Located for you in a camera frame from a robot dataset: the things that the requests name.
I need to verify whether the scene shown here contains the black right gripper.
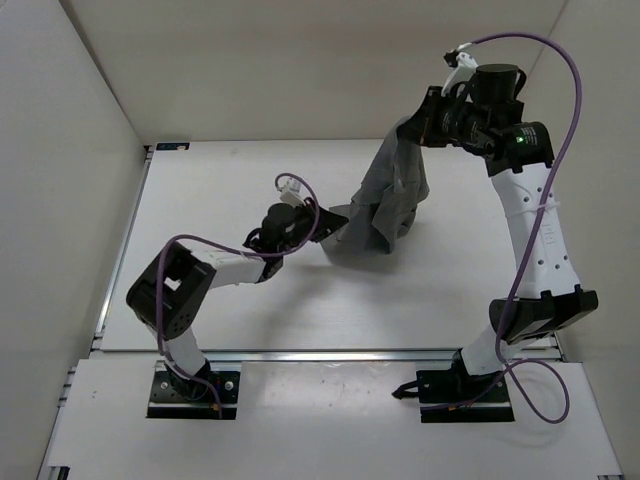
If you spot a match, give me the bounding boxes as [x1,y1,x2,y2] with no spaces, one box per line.
[399,88,489,150]

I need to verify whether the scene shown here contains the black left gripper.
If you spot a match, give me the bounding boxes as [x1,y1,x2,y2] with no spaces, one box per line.
[280,195,347,251]

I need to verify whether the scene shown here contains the grey pleated skirt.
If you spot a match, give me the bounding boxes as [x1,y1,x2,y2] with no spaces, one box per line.
[321,116,430,260]

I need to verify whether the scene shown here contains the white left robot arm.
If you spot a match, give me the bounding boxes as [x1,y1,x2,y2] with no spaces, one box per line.
[126,198,348,405]

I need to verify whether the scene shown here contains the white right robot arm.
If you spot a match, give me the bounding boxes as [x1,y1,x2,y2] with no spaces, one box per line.
[398,55,598,402]

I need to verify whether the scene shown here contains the blue label left corner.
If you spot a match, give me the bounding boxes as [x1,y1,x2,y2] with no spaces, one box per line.
[155,142,190,151]

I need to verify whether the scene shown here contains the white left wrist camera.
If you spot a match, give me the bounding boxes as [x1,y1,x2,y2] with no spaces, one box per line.
[279,178,305,207]

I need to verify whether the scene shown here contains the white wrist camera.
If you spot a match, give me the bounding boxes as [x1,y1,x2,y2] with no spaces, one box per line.
[279,178,305,207]
[442,42,478,96]

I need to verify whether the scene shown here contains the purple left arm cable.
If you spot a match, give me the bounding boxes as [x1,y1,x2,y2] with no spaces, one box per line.
[154,173,321,420]

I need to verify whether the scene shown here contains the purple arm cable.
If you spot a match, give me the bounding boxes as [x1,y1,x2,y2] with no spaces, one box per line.
[419,32,585,426]
[154,173,321,420]

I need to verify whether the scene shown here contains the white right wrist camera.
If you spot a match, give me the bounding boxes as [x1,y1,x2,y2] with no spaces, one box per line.
[442,42,478,96]

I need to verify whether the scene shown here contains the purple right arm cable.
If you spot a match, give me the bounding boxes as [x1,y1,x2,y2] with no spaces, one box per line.
[419,32,585,426]

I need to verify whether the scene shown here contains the aluminium rail left table edge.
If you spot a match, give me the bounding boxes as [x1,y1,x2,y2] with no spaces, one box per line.
[90,144,155,351]

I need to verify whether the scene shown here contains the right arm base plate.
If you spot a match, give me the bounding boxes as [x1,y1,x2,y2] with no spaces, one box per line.
[416,359,515,424]

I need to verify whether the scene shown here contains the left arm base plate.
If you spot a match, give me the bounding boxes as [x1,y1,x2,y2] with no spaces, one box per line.
[146,362,241,421]

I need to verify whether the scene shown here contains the aluminium rail along table front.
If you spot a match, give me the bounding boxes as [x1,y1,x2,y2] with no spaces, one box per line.
[89,346,562,363]

